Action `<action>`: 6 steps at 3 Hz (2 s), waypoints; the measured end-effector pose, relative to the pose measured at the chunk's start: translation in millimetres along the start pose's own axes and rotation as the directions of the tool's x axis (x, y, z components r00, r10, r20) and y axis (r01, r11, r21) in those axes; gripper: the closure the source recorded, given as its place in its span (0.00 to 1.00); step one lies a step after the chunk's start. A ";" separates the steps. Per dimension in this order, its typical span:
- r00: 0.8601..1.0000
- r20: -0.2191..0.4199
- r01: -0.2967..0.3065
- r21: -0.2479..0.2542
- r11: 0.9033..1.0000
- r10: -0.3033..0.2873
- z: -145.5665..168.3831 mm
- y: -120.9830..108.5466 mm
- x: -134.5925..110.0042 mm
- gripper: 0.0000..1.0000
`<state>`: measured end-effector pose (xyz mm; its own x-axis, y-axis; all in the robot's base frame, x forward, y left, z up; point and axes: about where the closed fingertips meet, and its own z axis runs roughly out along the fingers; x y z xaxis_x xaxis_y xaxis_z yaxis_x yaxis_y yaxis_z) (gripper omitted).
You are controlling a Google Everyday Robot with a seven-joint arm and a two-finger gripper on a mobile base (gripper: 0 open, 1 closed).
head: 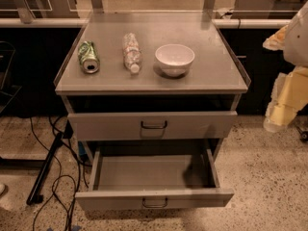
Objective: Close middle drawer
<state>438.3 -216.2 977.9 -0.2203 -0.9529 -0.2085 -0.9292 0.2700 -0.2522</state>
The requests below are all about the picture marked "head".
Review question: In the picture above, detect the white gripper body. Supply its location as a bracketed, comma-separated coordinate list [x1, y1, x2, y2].
[270, 66, 308, 126]

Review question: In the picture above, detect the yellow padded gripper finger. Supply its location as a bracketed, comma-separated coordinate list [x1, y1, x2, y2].
[263, 116, 286, 133]

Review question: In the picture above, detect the grey drawer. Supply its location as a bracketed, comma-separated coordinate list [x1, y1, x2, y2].
[68, 111, 237, 141]
[76, 150, 234, 211]

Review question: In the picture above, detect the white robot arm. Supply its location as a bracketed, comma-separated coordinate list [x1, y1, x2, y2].
[263, 2, 308, 133]

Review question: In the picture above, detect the grey top drawer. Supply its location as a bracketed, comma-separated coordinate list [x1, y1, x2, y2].
[68, 111, 237, 141]

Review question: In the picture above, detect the grey drawer cabinet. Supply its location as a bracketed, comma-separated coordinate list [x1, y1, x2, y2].
[56, 12, 250, 155]

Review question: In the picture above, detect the white bowl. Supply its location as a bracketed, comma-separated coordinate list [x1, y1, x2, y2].
[155, 44, 195, 77]

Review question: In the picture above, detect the clear plastic water bottle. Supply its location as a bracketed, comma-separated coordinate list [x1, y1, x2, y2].
[122, 33, 141, 75]

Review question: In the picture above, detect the crushed green soda can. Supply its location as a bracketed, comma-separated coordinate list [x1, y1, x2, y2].
[78, 41, 100, 74]

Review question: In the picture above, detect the black floor stand bar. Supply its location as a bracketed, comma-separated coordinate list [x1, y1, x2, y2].
[26, 133, 63, 205]

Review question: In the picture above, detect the black floor cable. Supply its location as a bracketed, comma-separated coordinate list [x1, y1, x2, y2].
[29, 115, 90, 231]

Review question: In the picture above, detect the white counter rail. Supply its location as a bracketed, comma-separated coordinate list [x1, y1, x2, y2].
[0, 18, 291, 29]

